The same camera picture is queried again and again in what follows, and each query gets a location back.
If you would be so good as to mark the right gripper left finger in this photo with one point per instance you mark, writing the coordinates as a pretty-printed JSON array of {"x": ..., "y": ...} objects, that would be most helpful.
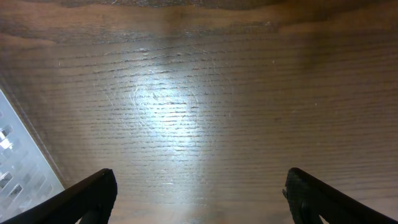
[{"x": 90, "y": 202}]

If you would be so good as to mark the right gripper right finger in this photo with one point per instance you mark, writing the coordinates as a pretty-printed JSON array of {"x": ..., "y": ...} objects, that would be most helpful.
[{"x": 313, "y": 201}]

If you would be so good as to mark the clear perforated plastic basket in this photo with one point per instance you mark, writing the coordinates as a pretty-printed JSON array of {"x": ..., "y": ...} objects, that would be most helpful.
[{"x": 27, "y": 179}]

